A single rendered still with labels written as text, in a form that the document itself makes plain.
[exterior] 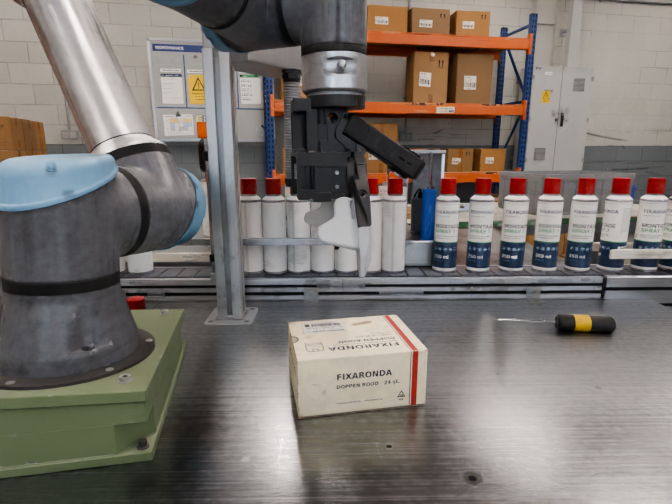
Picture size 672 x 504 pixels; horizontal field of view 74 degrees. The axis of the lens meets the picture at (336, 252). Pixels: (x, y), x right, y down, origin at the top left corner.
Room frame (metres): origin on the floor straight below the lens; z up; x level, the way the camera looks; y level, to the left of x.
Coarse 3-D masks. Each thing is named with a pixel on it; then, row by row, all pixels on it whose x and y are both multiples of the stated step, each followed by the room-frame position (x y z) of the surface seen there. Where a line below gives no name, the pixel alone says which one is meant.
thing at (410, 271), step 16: (160, 272) 0.95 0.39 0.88; (176, 272) 0.95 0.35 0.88; (192, 272) 0.95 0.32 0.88; (208, 272) 0.95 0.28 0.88; (288, 272) 0.95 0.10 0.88; (336, 272) 0.98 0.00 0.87; (384, 272) 0.95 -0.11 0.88; (416, 272) 0.95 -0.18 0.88; (432, 272) 0.95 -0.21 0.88; (464, 272) 0.95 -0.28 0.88; (496, 272) 0.95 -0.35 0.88; (528, 272) 0.96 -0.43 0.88; (560, 272) 0.95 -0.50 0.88; (576, 272) 0.95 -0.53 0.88; (592, 272) 0.95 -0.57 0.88
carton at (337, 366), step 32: (320, 320) 0.61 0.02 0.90; (352, 320) 0.61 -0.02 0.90; (384, 320) 0.61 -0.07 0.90; (320, 352) 0.50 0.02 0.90; (352, 352) 0.50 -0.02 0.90; (384, 352) 0.50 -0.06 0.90; (416, 352) 0.51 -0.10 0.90; (320, 384) 0.48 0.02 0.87; (352, 384) 0.49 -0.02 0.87; (384, 384) 0.50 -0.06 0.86; (416, 384) 0.51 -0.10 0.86
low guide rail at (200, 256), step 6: (198, 252) 1.00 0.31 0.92; (204, 252) 1.00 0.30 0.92; (210, 252) 1.00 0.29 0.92; (126, 258) 0.99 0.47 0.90; (156, 258) 0.99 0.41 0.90; (162, 258) 0.99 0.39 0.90; (168, 258) 0.99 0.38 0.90; (174, 258) 0.99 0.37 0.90; (180, 258) 0.99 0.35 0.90; (186, 258) 0.99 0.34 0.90; (192, 258) 0.99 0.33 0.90; (198, 258) 0.99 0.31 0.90; (204, 258) 0.99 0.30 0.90
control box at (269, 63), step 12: (288, 48) 0.86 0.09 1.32; (300, 48) 0.89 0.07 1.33; (240, 60) 0.79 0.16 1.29; (252, 60) 0.79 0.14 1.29; (264, 60) 0.81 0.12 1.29; (276, 60) 0.84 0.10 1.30; (288, 60) 0.86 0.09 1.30; (300, 60) 0.89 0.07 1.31; (252, 72) 0.89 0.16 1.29; (264, 72) 0.89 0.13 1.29; (276, 72) 0.89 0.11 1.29
